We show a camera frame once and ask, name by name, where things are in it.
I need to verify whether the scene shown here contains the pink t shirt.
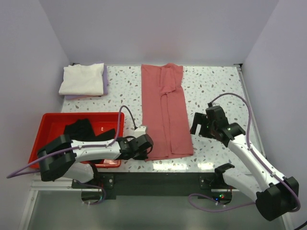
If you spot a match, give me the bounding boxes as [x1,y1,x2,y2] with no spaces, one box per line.
[141,63,194,161]

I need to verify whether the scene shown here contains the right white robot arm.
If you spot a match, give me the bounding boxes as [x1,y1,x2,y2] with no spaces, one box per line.
[190,106,299,221]

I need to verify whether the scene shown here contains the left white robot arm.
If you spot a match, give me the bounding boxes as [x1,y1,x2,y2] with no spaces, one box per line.
[37,134,154,188]

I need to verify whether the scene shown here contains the black t shirt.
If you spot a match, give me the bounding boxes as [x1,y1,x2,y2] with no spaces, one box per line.
[63,119,116,141]

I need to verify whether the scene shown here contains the folded lavender t shirt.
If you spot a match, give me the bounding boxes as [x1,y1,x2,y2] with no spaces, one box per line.
[64,65,109,100]

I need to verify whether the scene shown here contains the folded white t shirt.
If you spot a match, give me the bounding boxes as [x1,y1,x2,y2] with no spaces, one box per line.
[59,63,104,96]

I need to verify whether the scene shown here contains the red plastic bin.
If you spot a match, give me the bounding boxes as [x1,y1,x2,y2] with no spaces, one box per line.
[28,112,125,163]

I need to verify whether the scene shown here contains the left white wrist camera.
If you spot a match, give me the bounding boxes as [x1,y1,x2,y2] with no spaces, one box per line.
[133,126,147,138]

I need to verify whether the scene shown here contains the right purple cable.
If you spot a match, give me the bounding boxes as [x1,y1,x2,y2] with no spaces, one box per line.
[188,92,302,213]

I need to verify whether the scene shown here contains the purple cable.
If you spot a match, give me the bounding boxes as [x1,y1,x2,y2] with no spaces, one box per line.
[6,105,140,207]
[188,92,302,213]

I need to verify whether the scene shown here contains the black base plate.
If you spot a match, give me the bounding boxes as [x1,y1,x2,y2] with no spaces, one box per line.
[71,171,243,201]

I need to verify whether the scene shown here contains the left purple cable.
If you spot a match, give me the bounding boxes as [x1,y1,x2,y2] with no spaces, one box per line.
[6,105,140,207]

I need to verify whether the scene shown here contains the aluminium frame rail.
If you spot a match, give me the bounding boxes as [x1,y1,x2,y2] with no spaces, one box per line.
[18,62,286,230]

